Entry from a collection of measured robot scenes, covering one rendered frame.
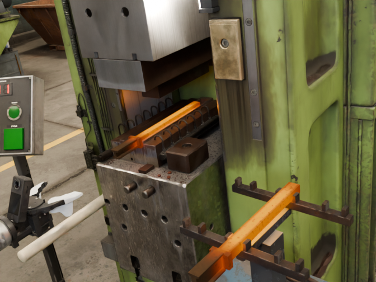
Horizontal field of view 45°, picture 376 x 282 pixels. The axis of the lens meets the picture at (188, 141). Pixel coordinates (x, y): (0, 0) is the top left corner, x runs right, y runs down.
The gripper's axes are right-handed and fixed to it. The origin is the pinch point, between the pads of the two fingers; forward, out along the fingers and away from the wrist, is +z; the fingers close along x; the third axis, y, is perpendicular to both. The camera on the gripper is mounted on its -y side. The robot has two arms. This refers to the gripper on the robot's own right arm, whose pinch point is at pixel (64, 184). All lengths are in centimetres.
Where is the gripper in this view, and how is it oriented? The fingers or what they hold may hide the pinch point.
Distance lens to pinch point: 130.9
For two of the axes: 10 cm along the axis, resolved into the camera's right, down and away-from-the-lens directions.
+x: 8.1, 1.4, -5.7
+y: 1.3, 9.1, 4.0
